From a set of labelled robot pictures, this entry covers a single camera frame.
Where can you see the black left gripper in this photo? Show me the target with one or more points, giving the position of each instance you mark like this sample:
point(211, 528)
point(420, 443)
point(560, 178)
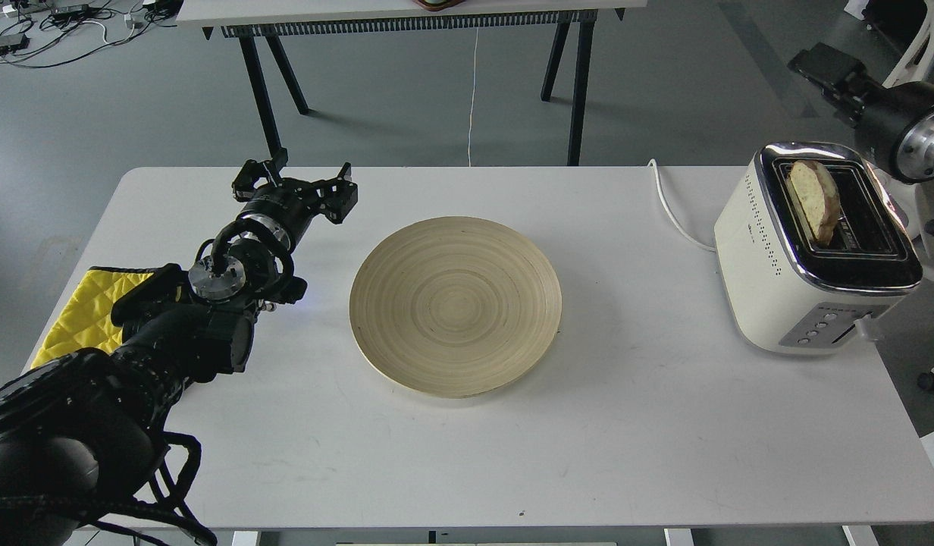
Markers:
point(287, 206)

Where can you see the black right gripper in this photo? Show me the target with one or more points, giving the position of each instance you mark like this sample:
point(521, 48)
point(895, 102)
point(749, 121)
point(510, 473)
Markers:
point(896, 127)

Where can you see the slice of bread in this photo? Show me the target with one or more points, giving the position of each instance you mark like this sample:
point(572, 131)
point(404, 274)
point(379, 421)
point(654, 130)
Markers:
point(818, 197)

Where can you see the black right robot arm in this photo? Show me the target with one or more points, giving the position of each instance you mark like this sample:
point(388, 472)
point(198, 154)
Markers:
point(893, 126)

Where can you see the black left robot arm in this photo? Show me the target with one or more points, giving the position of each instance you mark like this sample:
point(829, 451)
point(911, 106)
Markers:
point(83, 436)

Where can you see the cream and chrome toaster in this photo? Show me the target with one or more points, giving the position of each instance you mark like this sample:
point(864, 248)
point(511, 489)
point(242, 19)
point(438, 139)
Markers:
point(791, 291)

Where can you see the white background table black legs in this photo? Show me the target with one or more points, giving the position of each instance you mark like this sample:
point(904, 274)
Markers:
point(271, 21)

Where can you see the round wooden plate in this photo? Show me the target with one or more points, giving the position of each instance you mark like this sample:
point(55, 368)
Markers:
point(455, 306)

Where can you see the yellow quilted cloth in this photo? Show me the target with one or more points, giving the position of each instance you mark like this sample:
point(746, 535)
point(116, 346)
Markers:
point(85, 321)

